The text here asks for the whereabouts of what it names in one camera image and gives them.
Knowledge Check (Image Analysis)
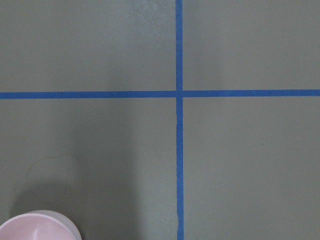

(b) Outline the pink bowl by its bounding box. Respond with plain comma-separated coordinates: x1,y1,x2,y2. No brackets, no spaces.
0,210,82,240

